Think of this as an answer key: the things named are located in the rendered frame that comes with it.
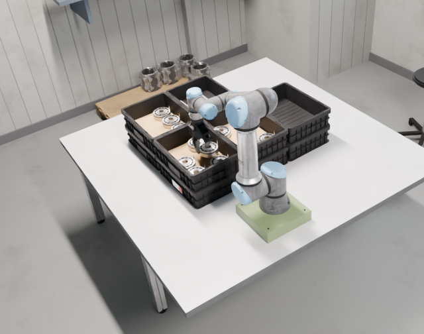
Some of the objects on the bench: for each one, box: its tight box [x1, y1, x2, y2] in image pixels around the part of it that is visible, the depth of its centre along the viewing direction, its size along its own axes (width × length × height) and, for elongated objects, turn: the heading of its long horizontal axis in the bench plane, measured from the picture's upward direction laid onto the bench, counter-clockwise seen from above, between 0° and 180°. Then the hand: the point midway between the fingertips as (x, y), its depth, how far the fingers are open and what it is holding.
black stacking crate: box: [157, 158, 239, 209], centre depth 282 cm, size 40×30×12 cm
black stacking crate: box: [125, 126, 162, 171], centre depth 310 cm, size 40×30×12 cm
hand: (203, 150), depth 276 cm, fingers closed on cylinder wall, 4 cm apart
